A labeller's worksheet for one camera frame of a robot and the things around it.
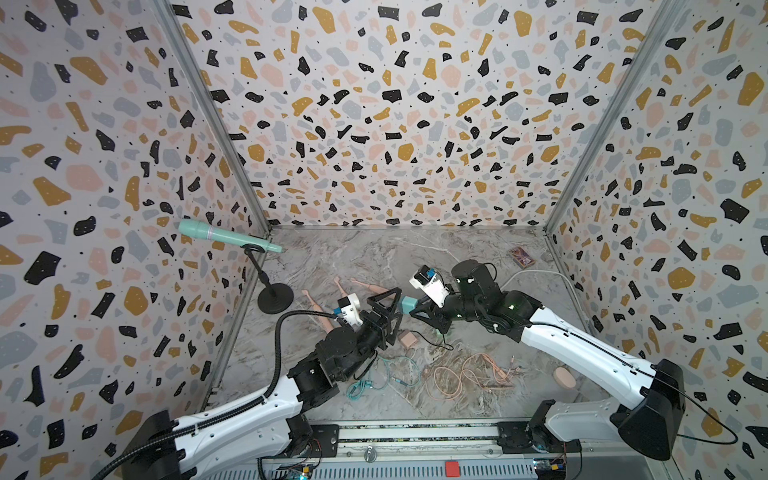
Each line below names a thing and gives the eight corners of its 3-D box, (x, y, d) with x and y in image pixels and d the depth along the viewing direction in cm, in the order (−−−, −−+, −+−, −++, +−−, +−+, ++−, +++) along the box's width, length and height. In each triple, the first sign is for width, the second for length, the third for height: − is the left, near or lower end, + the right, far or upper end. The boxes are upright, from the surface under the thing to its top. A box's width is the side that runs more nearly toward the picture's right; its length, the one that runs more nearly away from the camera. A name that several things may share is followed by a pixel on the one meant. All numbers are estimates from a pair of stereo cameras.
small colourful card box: (522, 269, 113) (524, 266, 111) (507, 254, 118) (509, 250, 116) (533, 264, 114) (535, 261, 113) (518, 249, 119) (519, 245, 117)
